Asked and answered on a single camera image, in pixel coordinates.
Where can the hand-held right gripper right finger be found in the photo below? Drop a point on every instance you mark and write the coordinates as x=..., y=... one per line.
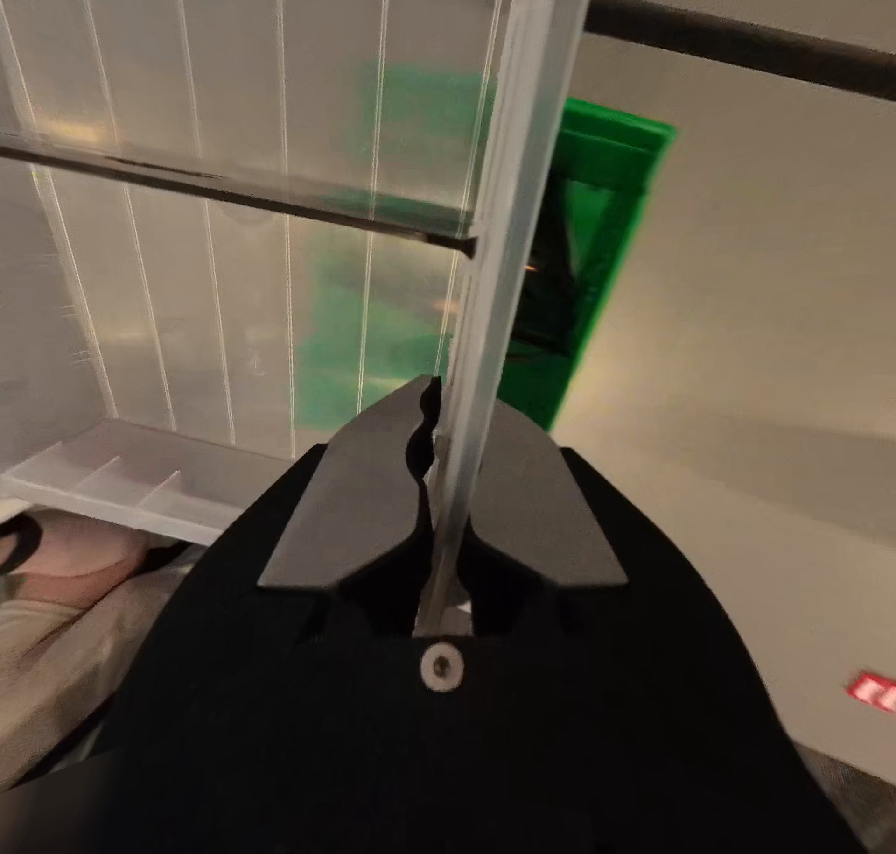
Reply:
x=546, y=518

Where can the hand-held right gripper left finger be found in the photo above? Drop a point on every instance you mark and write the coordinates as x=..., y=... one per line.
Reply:
x=350, y=504

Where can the clear plastic storage bin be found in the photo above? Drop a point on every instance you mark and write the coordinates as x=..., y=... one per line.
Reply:
x=210, y=97

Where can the person's left hand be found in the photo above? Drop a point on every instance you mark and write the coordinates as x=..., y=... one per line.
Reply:
x=77, y=556

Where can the dark bin divider plate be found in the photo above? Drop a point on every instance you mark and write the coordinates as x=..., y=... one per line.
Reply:
x=455, y=244

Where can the person's beige clothing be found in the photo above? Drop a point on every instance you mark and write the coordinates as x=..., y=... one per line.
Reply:
x=56, y=658

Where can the red sticker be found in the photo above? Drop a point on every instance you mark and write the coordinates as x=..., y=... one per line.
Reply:
x=875, y=693

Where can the green plastic bin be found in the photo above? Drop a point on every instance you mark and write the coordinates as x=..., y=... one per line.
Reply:
x=616, y=146

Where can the black table edge strip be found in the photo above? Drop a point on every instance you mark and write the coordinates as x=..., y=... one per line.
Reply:
x=735, y=41

